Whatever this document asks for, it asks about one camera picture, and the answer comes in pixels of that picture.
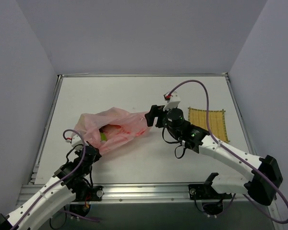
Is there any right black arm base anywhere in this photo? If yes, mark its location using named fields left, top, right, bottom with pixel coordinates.
left=188, top=184, right=234, bottom=216

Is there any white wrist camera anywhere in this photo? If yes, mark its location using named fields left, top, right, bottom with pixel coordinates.
left=65, top=135, right=84, bottom=150
left=163, top=91, right=180, bottom=111

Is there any pink plastic bag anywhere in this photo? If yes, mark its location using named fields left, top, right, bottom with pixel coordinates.
left=74, top=107, right=151, bottom=155

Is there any yellow bamboo mat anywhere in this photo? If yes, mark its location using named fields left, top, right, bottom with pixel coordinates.
left=187, top=107, right=231, bottom=144

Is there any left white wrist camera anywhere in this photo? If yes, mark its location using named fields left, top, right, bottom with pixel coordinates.
left=65, top=135, right=84, bottom=150

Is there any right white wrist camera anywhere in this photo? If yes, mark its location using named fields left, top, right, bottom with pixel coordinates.
left=163, top=91, right=180, bottom=111

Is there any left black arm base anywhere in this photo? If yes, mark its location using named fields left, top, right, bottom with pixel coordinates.
left=69, top=185, right=104, bottom=217

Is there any green fake fruit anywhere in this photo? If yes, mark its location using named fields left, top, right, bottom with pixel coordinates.
left=100, top=133, right=107, bottom=141

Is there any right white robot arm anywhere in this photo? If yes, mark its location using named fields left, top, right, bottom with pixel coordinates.
left=145, top=105, right=283, bottom=206

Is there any aluminium front rail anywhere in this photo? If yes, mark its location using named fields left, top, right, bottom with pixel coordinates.
left=15, top=183, right=277, bottom=204

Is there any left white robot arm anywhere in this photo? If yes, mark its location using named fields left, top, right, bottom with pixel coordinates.
left=0, top=143, right=102, bottom=230

